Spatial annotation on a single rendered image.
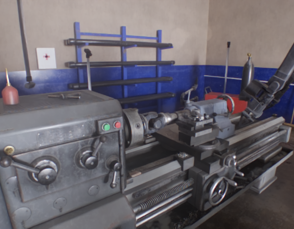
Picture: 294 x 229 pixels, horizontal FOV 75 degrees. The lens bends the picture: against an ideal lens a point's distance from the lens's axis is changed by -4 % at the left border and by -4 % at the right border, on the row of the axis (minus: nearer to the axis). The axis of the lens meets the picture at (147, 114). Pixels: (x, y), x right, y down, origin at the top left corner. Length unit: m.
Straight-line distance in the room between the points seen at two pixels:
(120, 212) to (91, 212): 0.14
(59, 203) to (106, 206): 0.23
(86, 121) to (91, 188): 0.33
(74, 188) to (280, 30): 5.32
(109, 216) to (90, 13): 3.92
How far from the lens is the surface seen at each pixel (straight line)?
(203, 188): 1.44
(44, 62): 4.01
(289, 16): 5.63
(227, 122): 1.95
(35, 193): 0.96
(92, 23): 4.45
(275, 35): 5.66
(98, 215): 1.07
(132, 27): 4.87
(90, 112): 0.92
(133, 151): 1.58
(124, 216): 1.09
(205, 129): 1.42
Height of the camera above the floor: 1.53
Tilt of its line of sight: 16 degrees down
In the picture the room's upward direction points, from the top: straight up
